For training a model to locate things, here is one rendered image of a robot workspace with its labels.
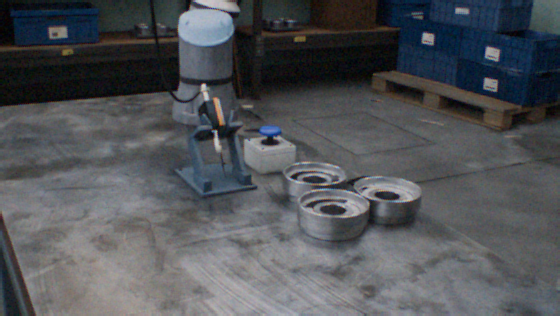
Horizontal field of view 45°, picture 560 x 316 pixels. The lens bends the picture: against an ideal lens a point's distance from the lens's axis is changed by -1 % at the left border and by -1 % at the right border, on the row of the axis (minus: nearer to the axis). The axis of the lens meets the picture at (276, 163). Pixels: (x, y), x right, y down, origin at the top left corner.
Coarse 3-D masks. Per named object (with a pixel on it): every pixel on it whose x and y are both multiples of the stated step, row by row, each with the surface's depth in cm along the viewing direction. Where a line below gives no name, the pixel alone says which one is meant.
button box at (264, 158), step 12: (252, 144) 123; (264, 144) 123; (276, 144) 123; (288, 144) 123; (252, 156) 123; (264, 156) 120; (276, 156) 121; (288, 156) 122; (264, 168) 121; (276, 168) 122
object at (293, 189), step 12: (288, 168) 113; (300, 168) 116; (312, 168) 116; (324, 168) 116; (336, 168) 114; (288, 180) 108; (300, 180) 111; (312, 180) 114; (324, 180) 113; (288, 192) 109; (300, 192) 107
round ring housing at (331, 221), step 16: (320, 192) 104; (336, 192) 104; (352, 192) 104; (304, 208) 97; (320, 208) 101; (336, 208) 102; (368, 208) 98; (304, 224) 98; (320, 224) 96; (336, 224) 95; (352, 224) 96; (336, 240) 97
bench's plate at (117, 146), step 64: (0, 128) 142; (64, 128) 143; (128, 128) 144; (192, 128) 146; (256, 128) 147; (0, 192) 109; (64, 192) 110; (128, 192) 111; (192, 192) 112; (256, 192) 113; (64, 256) 90; (128, 256) 90; (192, 256) 91; (320, 256) 92; (384, 256) 93; (448, 256) 94
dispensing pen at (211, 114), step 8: (200, 88) 117; (208, 88) 116; (208, 96) 116; (208, 104) 114; (200, 112) 116; (208, 112) 113; (216, 112) 114; (216, 120) 113; (216, 128) 115; (216, 136) 114; (216, 144) 114; (224, 176) 113
